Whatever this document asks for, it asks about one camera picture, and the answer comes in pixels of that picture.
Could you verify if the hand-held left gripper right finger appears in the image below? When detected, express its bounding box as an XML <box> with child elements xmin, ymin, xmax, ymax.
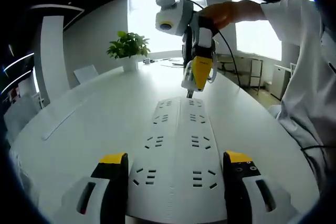
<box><xmin>223</xmin><ymin>150</ymin><xmax>300</xmax><ymax>224</ymax></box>

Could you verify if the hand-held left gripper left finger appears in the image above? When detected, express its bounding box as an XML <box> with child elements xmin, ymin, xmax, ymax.
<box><xmin>56</xmin><ymin>152</ymin><xmax>130</xmax><ymax>224</ymax></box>

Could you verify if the white power strip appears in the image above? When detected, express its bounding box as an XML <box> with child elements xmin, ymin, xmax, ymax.
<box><xmin>125</xmin><ymin>97</ymin><xmax>227</xmax><ymax>223</ymax></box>

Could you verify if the white desk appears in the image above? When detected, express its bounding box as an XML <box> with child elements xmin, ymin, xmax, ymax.
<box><xmin>7</xmin><ymin>60</ymin><xmax>322</xmax><ymax>224</ymax></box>

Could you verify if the white metal rack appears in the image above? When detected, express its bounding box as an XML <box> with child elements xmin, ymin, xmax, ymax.
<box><xmin>248</xmin><ymin>58</ymin><xmax>264</xmax><ymax>89</ymax></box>

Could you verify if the green potted plant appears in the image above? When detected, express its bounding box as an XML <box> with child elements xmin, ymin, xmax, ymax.
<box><xmin>106</xmin><ymin>30</ymin><xmax>152</xmax><ymax>60</ymax></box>

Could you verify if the white plant pot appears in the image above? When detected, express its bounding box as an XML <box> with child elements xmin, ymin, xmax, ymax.
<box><xmin>121</xmin><ymin>55</ymin><xmax>139</xmax><ymax>72</ymax></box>

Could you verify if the white storage cabinet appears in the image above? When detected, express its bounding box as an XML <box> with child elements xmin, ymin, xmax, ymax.
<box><xmin>271</xmin><ymin>63</ymin><xmax>293</xmax><ymax>101</ymax></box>

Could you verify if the person in white coat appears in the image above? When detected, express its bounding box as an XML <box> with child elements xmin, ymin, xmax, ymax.
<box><xmin>259</xmin><ymin>0</ymin><xmax>336</xmax><ymax>198</ymax></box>

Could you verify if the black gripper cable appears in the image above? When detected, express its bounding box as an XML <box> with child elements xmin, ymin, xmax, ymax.
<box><xmin>182</xmin><ymin>0</ymin><xmax>243</xmax><ymax>89</ymax></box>

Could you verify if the black thin cable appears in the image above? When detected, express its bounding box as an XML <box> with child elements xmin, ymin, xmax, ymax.
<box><xmin>300</xmin><ymin>143</ymin><xmax>336</xmax><ymax>155</ymax></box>

